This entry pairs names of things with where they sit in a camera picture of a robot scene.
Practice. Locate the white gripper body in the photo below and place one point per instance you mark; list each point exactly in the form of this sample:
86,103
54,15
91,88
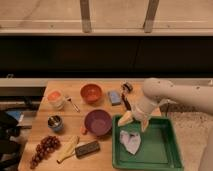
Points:
143,107

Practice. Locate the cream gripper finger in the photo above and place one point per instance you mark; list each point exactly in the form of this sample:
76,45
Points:
125,119
144,125

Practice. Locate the black handled brush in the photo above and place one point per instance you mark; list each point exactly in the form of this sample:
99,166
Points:
126,89

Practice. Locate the white crumpled cloth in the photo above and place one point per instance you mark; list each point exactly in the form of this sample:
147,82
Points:
131,141

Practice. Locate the black object at left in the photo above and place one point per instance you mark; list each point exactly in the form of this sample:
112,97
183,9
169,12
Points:
9,150

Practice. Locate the yellow banana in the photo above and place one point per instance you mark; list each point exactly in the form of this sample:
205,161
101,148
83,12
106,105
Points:
67,149

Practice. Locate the small orange carrot piece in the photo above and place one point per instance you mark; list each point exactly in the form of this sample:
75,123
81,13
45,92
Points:
83,130

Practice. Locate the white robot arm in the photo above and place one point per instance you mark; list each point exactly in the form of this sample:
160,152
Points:
156,90

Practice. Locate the orange bowl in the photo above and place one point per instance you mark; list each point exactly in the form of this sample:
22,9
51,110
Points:
91,93

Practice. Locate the green plastic tray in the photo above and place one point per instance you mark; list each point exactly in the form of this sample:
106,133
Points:
158,151

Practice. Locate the bunch of red grapes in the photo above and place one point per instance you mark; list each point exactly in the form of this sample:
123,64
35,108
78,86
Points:
46,146

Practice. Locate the blue metal cup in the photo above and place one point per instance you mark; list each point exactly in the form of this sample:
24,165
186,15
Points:
55,123

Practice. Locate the purple bowl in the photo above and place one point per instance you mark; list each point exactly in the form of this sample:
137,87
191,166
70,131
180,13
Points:
98,122

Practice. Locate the blue sponge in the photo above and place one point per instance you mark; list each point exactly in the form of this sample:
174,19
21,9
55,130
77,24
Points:
114,98

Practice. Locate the metal spoon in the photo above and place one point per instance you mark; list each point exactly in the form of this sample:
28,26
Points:
68,98

